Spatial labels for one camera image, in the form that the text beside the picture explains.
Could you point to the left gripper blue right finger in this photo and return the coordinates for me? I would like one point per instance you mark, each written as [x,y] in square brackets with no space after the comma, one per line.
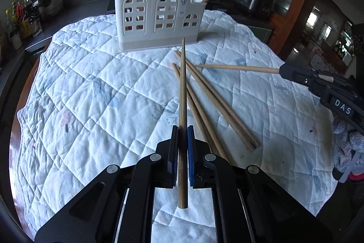
[191,143]

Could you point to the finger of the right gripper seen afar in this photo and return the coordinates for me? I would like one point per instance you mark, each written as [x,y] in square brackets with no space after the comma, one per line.
[296,74]

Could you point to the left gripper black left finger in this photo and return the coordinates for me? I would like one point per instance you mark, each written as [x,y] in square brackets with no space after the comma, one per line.
[172,158]

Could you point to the white quilted cloth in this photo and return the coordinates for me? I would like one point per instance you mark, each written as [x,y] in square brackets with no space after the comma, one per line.
[92,105]

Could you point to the white plastic utensil holder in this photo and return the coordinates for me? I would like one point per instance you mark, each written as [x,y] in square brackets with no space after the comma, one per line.
[148,24]

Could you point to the small white jar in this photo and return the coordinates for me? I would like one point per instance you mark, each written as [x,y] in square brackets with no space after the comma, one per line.
[16,40]

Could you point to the dark soy sauce bottle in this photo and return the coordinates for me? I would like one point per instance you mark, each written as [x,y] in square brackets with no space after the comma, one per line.
[29,19]

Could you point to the yellow cap oil bottle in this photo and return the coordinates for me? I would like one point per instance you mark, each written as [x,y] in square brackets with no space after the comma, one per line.
[13,13]

